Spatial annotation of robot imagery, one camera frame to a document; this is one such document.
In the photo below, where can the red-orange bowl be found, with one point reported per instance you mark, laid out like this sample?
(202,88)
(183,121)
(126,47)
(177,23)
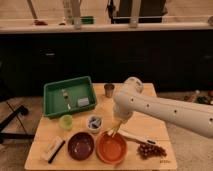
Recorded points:
(111,149)

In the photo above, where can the metal cup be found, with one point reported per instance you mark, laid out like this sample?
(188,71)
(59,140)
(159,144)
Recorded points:
(109,89)

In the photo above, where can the green plastic tray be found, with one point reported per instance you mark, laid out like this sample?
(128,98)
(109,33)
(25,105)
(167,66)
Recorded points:
(60,98)

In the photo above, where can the green box on counter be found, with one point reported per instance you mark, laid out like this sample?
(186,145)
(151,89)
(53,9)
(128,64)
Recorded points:
(87,20)

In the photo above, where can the bunch of grapes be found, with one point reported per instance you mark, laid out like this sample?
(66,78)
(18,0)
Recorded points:
(147,150)

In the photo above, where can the white scrub brush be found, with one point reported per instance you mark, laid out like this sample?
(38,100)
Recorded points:
(52,149)

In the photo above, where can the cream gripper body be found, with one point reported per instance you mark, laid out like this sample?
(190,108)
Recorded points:
(122,115)

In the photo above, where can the dark purple bowl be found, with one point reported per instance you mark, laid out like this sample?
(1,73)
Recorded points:
(81,146)

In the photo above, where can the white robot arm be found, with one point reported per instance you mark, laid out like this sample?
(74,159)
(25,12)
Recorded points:
(128,98)

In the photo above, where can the black chair base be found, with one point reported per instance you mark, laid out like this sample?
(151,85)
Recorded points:
(7,128)

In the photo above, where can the grey block in tray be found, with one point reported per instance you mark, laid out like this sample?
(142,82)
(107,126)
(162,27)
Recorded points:
(83,102)

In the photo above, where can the light green cup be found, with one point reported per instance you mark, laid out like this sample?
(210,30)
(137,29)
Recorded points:
(65,122)

